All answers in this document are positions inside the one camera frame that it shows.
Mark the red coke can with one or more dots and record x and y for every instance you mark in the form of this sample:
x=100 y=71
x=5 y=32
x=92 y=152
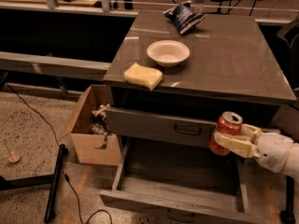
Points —
x=228 y=123

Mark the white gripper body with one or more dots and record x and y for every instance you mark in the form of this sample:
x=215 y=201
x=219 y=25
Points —
x=275 y=150

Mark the black stand leg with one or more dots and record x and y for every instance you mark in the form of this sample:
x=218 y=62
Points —
x=52 y=179

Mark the yellow sponge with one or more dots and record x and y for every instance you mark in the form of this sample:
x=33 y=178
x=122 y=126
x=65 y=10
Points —
x=144 y=76

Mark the grey metal bench beam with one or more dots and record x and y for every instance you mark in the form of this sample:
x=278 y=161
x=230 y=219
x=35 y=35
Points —
x=53 y=66

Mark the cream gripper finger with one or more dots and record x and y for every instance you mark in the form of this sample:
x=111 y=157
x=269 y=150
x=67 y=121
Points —
x=242 y=147
x=250 y=132

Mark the blue chip bag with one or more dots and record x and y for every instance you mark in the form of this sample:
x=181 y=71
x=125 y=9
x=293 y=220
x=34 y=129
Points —
x=183 y=18

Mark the white paper bowl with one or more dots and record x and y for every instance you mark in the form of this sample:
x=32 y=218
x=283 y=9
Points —
x=168 y=53

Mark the grey drawer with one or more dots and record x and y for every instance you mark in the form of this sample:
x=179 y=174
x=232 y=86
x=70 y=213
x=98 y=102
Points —
x=190 y=185
x=157 y=127

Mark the small wooden spinning top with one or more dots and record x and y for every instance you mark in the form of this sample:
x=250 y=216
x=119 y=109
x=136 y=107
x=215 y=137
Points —
x=13 y=157

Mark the grey drawer cabinet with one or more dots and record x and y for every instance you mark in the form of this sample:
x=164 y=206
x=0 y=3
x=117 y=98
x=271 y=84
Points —
x=230 y=68

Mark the cardboard box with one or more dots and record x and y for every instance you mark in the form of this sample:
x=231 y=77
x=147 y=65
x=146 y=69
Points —
x=91 y=148

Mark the crumpled wrappers in box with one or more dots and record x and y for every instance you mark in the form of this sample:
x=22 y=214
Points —
x=99 y=121

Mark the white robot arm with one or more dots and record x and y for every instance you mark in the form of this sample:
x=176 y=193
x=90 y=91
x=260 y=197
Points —
x=295 y=155

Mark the grey middle drawer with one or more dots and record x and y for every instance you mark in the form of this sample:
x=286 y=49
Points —
x=190 y=185

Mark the grey top drawer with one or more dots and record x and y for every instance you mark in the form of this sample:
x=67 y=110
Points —
x=157 y=127

